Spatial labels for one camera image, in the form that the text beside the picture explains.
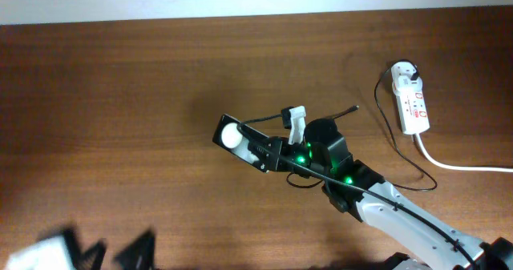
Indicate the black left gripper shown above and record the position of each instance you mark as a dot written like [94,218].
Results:
[139,259]

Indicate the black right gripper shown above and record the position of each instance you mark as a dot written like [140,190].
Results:
[276,160]

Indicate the black samsung galaxy phone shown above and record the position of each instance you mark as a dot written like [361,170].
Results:
[229,138]

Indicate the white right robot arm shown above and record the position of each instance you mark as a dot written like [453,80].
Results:
[353,187]

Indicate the white usb charger adapter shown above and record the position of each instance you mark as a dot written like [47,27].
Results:
[406,82]

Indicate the white power strip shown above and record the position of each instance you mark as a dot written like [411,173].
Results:
[411,107]

